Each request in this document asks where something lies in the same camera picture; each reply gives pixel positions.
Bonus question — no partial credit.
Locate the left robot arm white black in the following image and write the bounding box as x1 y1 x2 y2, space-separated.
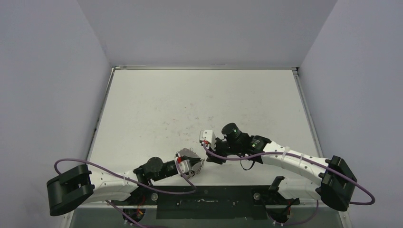
46 155 204 217

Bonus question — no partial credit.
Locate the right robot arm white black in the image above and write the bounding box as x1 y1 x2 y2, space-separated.
199 123 357 211

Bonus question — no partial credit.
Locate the black loop cable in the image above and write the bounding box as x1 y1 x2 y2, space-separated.
240 157 257 171

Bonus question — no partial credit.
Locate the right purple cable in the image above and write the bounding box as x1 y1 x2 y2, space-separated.
202 143 376 206

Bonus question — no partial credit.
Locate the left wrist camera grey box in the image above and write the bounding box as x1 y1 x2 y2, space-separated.
175 156 193 178

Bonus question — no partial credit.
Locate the grey key holder with rings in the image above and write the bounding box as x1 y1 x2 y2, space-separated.
176 148 202 162

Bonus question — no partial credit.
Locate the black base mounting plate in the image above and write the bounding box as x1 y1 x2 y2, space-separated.
116 185 300 220

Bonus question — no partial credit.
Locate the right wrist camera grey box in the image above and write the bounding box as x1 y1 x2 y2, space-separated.
199 130 216 151

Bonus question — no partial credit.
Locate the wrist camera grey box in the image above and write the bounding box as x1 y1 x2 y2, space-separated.
175 156 193 178
199 130 216 151

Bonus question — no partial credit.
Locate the aluminium table frame rail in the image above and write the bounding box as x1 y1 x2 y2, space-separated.
293 67 350 209

